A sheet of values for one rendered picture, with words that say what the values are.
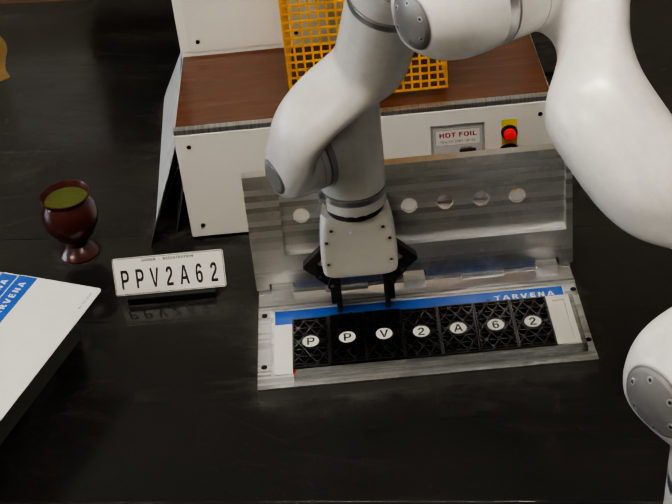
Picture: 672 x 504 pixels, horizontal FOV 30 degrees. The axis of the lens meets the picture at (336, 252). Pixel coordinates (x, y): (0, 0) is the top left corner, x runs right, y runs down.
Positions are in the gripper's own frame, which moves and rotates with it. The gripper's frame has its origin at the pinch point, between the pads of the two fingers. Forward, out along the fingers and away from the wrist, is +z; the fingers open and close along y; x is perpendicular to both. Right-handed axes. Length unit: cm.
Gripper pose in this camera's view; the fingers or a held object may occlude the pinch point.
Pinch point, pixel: (363, 294)
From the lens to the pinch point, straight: 172.0
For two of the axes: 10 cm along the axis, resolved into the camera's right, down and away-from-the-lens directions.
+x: -0.4, -6.0, 8.0
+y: 10.0, -0.9, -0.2
